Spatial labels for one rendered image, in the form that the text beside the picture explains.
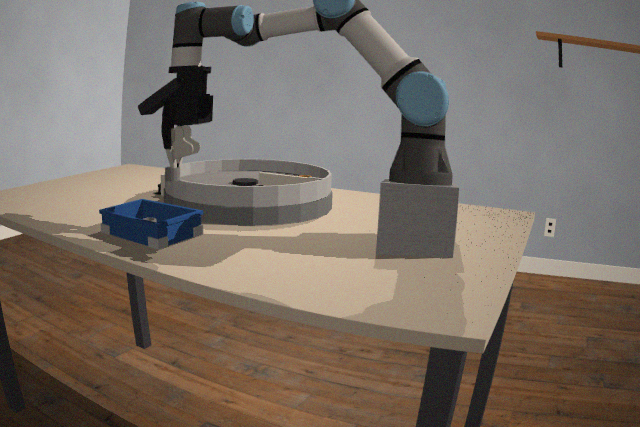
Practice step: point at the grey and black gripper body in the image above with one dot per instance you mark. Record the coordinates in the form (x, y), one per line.
(191, 91)

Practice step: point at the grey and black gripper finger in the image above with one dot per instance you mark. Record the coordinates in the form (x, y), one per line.
(196, 145)
(174, 142)

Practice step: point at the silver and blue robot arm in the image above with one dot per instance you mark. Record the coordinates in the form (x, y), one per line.
(421, 97)

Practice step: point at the grey round turntable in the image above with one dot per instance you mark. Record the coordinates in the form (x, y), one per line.
(246, 201)

